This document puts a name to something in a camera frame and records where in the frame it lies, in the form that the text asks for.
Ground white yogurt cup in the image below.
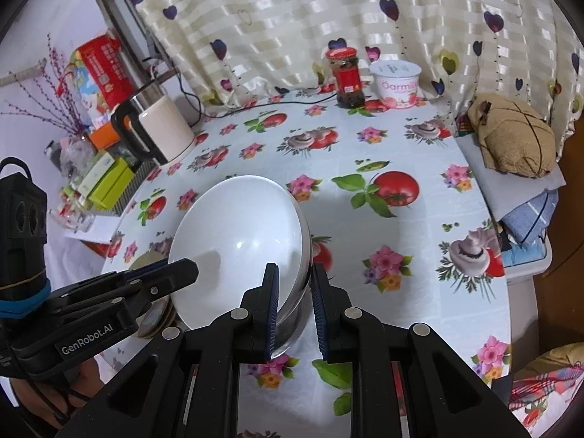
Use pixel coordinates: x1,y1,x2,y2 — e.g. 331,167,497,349
369,60,422,111

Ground orange box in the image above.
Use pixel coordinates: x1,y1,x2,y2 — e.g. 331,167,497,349
89,122,123,150

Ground stainless steel bowl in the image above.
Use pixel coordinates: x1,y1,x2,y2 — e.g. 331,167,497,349
271,201,315,359

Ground black power cable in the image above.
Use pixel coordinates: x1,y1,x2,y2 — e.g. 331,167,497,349
143,57,341,125

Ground grey framed monitor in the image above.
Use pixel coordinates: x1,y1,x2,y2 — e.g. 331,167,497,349
92,0,175,84

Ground colourful cartoon bag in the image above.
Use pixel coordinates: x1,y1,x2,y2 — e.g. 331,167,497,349
64,55,117,125

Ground red package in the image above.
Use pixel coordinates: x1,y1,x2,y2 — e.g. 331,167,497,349
75,36,136,107

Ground black-white striped tray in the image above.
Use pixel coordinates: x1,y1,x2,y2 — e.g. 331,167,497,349
108,160,161,218

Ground purple decorative branches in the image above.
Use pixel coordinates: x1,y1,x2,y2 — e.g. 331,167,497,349
0,34,94,141

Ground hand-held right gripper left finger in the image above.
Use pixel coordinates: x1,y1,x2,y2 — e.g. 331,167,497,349
55,262,280,438

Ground blue folded cloth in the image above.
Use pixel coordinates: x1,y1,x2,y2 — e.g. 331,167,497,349
499,189,560,243

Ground white paper sheet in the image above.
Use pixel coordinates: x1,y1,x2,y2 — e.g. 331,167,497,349
63,221,117,246

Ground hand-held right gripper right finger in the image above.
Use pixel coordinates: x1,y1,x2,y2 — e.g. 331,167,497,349
311,265,512,438

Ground white kettle base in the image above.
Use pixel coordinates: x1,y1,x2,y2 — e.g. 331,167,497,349
157,139,200,168

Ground white and green box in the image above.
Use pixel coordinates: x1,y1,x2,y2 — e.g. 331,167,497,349
74,152,116,198

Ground white bowl with blue stripe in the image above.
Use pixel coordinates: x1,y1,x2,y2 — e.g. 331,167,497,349
168,176,307,330

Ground red-lidded sauce jar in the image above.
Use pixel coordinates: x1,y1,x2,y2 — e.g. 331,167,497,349
325,47,366,109

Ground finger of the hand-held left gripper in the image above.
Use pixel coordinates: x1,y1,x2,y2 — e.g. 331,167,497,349
50,262,174,299
55,258,200,329

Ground cream electric kettle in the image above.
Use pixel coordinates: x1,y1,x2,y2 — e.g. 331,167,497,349
111,81,196,167

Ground brown cloth bundle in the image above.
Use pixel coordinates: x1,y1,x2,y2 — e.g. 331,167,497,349
465,92,558,178

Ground group of small glasses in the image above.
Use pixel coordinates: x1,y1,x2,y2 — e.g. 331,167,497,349
50,186,96,234

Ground grey folded cloth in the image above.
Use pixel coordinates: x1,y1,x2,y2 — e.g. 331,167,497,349
455,134,567,220

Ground red plaid cloth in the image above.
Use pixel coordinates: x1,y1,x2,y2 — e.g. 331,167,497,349
508,360,584,423

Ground person's left hand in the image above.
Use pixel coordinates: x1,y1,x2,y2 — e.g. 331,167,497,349
9,358,103,423

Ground beige plate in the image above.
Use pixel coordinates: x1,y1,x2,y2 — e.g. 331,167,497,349
137,303,176,339
126,252,176,336

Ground clear plastic bag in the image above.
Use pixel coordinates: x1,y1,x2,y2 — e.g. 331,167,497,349
45,136,97,180

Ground fruit and flower tablecloth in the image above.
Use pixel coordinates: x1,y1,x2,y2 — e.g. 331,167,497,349
98,88,512,438

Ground cream curtain with hearts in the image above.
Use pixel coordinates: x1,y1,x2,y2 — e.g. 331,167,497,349
109,0,584,147

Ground white pipe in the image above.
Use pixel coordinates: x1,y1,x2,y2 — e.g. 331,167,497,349
0,58,49,88

